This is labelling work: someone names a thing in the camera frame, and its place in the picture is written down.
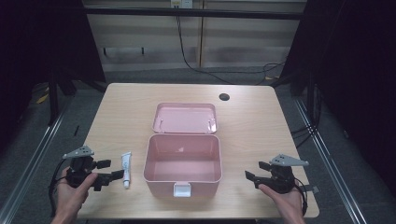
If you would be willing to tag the black metal stand leg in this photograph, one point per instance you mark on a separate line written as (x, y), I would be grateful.
(53, 99)

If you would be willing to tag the pink storage box lid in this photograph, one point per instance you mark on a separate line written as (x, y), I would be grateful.
(185, 117)

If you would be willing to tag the black curtain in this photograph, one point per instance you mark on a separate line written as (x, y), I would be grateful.
(351, 77)
(40, 40)

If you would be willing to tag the white ointment tube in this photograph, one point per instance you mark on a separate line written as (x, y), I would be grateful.
(126, 169)

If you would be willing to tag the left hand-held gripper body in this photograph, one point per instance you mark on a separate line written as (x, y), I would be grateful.
(81, 168)

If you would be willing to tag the grey tape strip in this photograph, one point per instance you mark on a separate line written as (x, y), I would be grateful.
(311, 188)

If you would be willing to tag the black horizontal metal bar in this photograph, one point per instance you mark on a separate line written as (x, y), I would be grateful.
(186, 13)

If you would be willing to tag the person's left hand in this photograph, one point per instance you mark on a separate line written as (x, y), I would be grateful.
(69, 199)

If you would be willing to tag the white wall socket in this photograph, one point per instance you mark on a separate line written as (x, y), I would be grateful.
(181, 3)

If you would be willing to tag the person's right hand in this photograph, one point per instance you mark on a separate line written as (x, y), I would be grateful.
(289, 203)

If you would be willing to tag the yellow floor tape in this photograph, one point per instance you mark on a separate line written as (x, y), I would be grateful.
(42, 98)

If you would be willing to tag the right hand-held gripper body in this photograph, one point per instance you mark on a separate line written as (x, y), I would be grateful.
(282, 177)

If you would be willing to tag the pink plastic storage box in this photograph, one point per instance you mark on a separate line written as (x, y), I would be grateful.
(182, 165)

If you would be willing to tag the silver floor rail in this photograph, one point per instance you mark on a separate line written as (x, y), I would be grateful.
(31, 165)
(330, 165)

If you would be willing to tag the small black floor stick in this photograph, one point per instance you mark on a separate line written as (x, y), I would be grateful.
(76, 130)

